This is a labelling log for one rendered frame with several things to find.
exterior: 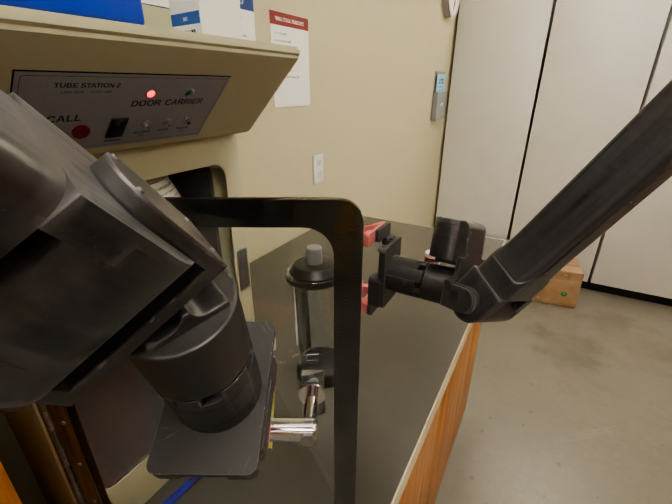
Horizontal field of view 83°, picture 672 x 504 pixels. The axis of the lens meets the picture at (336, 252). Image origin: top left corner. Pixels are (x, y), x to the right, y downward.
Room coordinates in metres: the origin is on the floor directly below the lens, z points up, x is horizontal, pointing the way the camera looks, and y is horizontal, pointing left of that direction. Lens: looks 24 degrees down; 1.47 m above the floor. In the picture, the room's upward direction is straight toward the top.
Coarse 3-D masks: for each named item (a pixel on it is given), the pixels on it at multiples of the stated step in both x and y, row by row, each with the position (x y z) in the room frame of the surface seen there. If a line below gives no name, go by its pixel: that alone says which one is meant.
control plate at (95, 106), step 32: (32, 96) 0.28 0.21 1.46; (64, 96) 0.30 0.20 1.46; (96, 96) 0.32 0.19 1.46; (128, 96) 0.34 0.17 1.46; (160, 96) 0.37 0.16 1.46; (192, 96) 0.40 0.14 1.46; (64, 128) 0.32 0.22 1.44; (96, 128) 0.34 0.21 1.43; (128, 128) 0.37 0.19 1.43; (160, 128) 0.40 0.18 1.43; (192, 128) 0.44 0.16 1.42
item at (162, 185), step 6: (144, 180) 0.46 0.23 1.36; (150, 180) 0.47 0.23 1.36; (156, 180) 0.48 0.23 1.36; (162, 180) 0.49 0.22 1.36; (168, 180) 0.50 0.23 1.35; (156, 186) 0.47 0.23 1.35; (162, 186) 0.48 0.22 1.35; (168, 186) 0.49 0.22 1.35; (174, 186) 0.52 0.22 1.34; (162, 192) 0.47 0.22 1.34; (168, 192) 0.48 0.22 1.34; (174, 192) 0.50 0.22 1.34
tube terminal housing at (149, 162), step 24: (144, 24) 0.46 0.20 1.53; (168, 24) 0.48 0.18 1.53; (168, 144) 0.46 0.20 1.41; (192, 144) 0.49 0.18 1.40; (216, 144) 0.52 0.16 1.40; (144, 168) 0.43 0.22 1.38; (168, 168) 0.45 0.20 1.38; (192, 168) 0.48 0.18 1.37; (216, 168) 0.55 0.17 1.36; (216, 192) 0.55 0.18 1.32; (240, 192) 0.55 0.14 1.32; (24, 408) 0.29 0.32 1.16; (24, 432) 0.31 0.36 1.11; (48, 456) 0.29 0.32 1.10; (48, 480) 0.31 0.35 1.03
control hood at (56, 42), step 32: (0, 32) 0.25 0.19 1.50; (32, 32) 0.26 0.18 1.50; (64, 32) 0.28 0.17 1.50; (96, 32) 0.29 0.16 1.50; (128, 32) 0.31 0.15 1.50; (160, 32) 0.34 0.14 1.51; (192, 32) 0.37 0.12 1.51; (0, 64) 0.26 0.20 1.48; (32, 64) 0.27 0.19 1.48; (64, 64) 0.29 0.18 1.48; (96, 64) 0.30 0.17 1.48; (128, 64) 0.33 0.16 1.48; (160, 64) 0.35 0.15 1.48; (192, 64) 0.38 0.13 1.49; (224, 64) 0.41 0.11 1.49; (256, 64) 0.45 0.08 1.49; (288, 64) 0.49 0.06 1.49; (224, 96) 0.45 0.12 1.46; (256, 96) 0.49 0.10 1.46; (224, 128) 0.49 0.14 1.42
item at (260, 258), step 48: (240, 240) 0.28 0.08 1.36; (288, 240) 0.28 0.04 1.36; (336, 240) 0.28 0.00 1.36; (240, 288) 0.28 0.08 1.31; (288, 288) 0.28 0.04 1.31; (336, 288) 0.28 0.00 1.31; (288, 336) 0.28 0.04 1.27; (336, 336) 0.28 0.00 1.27; (144, 384) 0.28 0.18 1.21; (288, 384) 0.28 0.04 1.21; (336, 384) 0.28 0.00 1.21; (96, 432) 0.28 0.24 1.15; (144, 432) 0.28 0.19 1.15; (336, 432) 0.28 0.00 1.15; (96, 480) 0.28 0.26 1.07; (144, 480) 0.28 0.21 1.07; (192, 480) 0.28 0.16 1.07; (240, 480) 0.28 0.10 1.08; (288, 480) 0.28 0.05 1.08; (336, 480) 0.28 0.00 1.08
